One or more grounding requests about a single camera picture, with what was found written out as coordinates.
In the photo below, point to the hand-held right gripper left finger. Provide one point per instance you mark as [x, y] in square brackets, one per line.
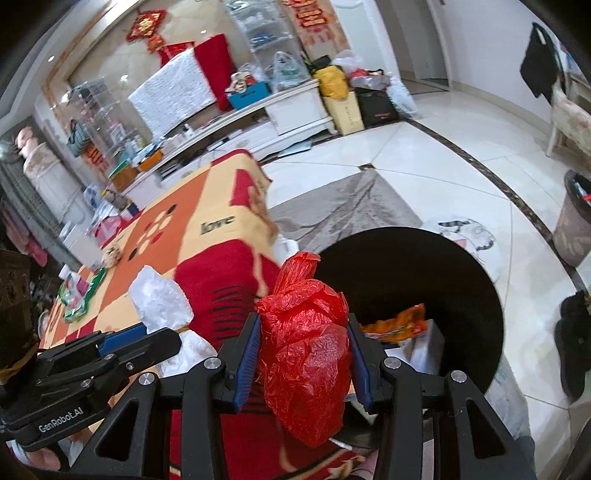
[247, 364]

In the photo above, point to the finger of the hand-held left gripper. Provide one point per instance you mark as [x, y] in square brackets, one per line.
[152, 346]
[122, 336]

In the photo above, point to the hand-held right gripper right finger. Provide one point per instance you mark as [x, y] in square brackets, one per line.
[360, 364]

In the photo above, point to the black trash bin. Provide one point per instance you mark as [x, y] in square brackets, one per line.
[415, 267]

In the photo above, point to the orange snack packet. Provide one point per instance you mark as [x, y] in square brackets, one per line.
[397, 325]

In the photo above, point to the green snack packet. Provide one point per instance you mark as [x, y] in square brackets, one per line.
[76, 304]

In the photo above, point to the crumpled beige paper ball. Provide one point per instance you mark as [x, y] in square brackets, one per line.
[112, 256]

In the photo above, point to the printed blanket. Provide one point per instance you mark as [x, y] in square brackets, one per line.
[207, 277]

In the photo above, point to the grey rug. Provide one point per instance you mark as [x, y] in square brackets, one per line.
[341, 207]

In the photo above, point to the white cat printed mat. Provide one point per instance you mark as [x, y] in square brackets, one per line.
[466, 235]

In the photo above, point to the covered standing air conditioner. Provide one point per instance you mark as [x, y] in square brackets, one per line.
[48, 177]

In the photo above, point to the orange tray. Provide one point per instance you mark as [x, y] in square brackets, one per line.
[151, 160]

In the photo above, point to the teal striped tote bag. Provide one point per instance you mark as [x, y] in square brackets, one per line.
[81, 138]

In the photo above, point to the pink plush toy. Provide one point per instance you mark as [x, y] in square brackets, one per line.
[25, 141]

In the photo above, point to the clear acrylic shelf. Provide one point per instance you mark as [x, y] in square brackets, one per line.
[101, 110]

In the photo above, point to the television under white cloth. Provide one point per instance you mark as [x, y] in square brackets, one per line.
[171, 92]

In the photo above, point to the tan cardboard box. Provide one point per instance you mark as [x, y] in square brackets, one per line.
[345, 115]

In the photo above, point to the grey waste basket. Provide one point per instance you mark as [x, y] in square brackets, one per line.
[572, 226]

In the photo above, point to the white television cabinet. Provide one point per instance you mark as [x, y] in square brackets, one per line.
[295, 110]

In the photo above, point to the blue storage basket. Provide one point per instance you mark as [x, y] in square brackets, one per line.
[249, 97]

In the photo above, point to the red fluffy cloth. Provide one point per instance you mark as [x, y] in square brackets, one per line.
[214, 69]

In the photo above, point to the yellow bag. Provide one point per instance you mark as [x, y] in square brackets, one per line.
[333, 83]

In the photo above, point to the white red plastic bag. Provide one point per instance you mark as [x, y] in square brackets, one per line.
[364, 76]

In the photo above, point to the translucent plastic bag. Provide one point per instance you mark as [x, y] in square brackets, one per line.
[288, 74]

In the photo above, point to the red chinese knot hanging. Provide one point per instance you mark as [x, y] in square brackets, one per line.
[147, 32]

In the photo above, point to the floral cushioned chair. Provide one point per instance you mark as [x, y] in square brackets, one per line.
[572, 120]

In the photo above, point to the clear drawer tower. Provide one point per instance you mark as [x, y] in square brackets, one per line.
[263, 27]

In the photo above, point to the black garment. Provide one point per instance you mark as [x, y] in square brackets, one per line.
[538, 64]

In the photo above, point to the red gold wall banner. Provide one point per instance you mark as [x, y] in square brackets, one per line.
[318, 21]

